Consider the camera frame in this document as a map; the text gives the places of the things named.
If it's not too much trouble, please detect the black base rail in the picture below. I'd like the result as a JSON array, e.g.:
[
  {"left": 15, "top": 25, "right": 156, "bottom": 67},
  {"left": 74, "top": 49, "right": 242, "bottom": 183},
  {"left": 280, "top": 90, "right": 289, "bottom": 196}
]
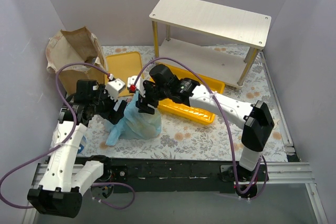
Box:
[{"left": 76, "top": 155, "right": 268, "bottom": 193}]

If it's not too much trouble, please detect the brown paper bag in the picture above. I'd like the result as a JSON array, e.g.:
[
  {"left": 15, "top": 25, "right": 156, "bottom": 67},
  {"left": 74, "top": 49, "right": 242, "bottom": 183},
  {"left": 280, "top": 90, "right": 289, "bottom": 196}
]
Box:
[{"left": 46, "top": 27, "right": 107, "bottom": 94}]

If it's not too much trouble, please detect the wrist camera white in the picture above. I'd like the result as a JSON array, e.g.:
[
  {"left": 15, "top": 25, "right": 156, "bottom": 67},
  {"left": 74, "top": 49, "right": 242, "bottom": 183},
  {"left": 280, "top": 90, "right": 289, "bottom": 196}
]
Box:
[
  {"left": 105, "top": 73, "right": 126, "bottom": 101},
  {"left": 127, "top": 76, "right": 145, "bottom": 97}
]

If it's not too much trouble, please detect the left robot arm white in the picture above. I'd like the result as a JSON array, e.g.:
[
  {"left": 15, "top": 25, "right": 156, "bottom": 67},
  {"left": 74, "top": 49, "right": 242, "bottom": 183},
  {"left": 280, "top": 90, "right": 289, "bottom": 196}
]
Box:
[{"left": 27, "top": 79, "right": 127, "bottom": 218}]

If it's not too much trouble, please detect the flat yellow tray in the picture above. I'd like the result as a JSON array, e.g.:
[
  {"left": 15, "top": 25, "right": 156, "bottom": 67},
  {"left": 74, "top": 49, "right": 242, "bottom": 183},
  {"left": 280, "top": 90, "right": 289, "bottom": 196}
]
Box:
[{"left": 106, "top": 51, "right": 143, "bottom": 84}]

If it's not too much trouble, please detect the purple cable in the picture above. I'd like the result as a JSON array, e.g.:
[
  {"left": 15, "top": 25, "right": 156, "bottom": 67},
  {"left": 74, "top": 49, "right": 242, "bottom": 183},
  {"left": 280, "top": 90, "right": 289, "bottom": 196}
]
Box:
[
  {"left": 135, "top": 57, "right": 270, "bottom": 201},
  {"left": 0, "top": 62, "right": 136, "bottom": 209}
]

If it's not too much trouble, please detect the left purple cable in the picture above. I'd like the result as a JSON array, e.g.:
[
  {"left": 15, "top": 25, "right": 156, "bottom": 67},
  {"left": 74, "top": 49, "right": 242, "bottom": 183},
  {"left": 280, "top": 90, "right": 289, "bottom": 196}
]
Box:
[{"left": 0, "top": 62, "right": 136, "bottom": 209}]

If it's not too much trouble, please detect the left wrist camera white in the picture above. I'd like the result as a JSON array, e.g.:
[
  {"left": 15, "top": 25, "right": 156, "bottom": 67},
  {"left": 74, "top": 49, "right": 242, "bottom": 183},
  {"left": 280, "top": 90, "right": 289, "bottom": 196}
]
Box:
[{"left": 105, "top": 73, "right": 126, "bottom": 101}]

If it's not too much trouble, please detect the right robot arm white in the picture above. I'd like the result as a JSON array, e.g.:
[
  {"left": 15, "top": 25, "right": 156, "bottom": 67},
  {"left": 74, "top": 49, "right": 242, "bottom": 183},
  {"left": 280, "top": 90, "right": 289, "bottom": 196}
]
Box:
[{"left": 127, "top": 64, "right": 275, "bottom": 182}]

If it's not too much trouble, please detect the deep yellow bin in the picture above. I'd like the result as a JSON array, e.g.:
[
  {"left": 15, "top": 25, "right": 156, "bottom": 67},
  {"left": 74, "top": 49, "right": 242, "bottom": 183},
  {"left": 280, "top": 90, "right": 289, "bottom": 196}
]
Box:
[{"left": 158, "top": 64, "right": 225, "bottom": 125}]

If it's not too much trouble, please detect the blue plastic grocery bag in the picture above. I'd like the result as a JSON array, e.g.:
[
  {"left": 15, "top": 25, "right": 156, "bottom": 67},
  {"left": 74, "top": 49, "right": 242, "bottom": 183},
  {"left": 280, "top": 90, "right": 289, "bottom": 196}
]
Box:
[{"left": 104, "top": 92, "right": 162, "bottom": 146}]

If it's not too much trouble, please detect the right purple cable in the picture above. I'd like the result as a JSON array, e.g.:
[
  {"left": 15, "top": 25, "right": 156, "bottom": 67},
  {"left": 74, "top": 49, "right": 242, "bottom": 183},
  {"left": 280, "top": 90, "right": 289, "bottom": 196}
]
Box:
[{"left": 135, "top": 57, "right": 270, "bottom": 201}]

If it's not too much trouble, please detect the blue white packet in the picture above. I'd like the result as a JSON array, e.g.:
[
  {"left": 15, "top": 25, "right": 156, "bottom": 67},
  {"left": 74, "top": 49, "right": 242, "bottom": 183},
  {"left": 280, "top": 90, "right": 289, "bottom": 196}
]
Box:
[{"left": 77, "top": 136, "right": 87, "bottom": 154}]

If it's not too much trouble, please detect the white two-tier shelf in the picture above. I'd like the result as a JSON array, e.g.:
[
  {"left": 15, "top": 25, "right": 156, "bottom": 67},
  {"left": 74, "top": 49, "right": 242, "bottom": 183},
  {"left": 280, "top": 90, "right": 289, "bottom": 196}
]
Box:
[{"left": 149, "top": 0, "right": 271, "bottom": 89}]

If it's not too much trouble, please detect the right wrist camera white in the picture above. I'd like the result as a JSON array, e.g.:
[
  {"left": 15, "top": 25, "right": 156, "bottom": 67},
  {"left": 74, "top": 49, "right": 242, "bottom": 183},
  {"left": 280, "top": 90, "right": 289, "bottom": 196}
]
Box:
[{"left": 127, "top": 76, "right": 145, "bottom": 97}]

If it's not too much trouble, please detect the floral table mat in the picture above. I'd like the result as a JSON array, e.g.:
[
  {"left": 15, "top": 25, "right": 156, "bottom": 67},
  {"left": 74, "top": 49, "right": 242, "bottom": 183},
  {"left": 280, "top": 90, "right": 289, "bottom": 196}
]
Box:
[{"left": 79, "top": 54, "right": 288, "bottom": 162}]

